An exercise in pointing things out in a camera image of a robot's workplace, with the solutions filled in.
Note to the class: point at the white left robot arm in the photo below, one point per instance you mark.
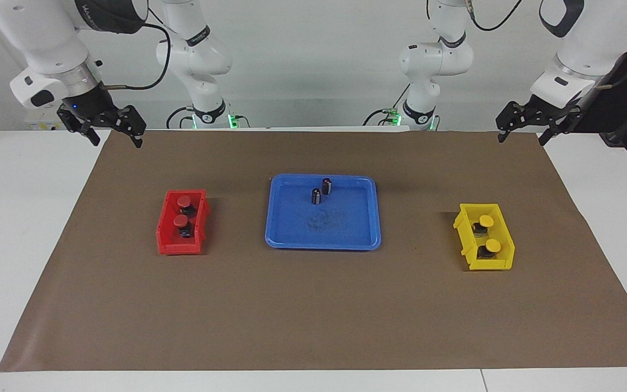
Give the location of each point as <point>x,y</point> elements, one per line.
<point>580,49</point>

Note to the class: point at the yellow plastic bin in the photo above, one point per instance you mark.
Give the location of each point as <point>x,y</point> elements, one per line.
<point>504,231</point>

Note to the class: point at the black cylindrical capacitor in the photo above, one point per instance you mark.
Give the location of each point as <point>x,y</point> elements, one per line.
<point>317,196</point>
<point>327,186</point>

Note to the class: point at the brown paper table mat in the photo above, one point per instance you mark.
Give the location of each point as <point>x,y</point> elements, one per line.
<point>313,310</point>

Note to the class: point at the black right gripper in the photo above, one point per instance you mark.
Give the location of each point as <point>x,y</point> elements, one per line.
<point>93,109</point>

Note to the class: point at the yellow push button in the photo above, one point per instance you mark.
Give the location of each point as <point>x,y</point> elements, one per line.
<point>493,246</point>
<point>486,220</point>

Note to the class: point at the red push button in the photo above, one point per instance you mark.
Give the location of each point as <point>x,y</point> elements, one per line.
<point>181,220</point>
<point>184,202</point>

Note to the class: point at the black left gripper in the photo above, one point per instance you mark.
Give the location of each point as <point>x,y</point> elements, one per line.
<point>536,113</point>

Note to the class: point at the blue plastic tray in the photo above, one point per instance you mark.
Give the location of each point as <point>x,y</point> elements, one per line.
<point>340,228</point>

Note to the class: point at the red plastic bin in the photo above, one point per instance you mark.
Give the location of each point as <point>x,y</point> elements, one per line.
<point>169,239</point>

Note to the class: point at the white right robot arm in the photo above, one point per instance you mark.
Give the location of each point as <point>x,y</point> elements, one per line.
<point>47,38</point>

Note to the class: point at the white wall socket box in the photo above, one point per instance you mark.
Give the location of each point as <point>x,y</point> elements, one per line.
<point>36,124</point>

